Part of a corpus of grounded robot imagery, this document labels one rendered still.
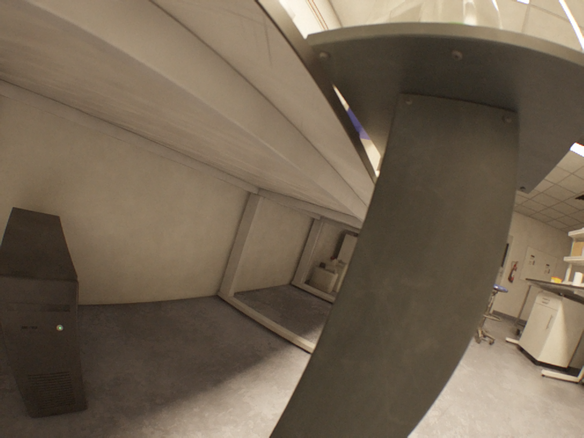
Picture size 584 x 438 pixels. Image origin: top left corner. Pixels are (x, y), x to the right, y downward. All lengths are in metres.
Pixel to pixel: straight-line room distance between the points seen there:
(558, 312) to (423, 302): 3.01
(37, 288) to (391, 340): 0.51
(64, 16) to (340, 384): 0.32
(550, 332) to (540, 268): 4.58
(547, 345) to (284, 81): 3.20
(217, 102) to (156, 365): 0.86
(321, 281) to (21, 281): 2.45
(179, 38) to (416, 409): 0.32
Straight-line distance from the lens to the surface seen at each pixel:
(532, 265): 7.45
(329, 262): 2.79
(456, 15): 0.33
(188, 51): 0.19
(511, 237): 7.11
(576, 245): 4.14
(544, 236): 7.73
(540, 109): 0.24
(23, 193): 0.98
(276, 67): 0.19
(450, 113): 0.23
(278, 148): 0.26
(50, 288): 0.51
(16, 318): 0.54
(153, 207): 1.11
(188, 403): 0.83
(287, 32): 0.16
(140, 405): 0.80
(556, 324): 3.20
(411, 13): 0.40
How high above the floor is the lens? 0.63
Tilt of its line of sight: level
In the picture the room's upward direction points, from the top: 19 degrees clockwise
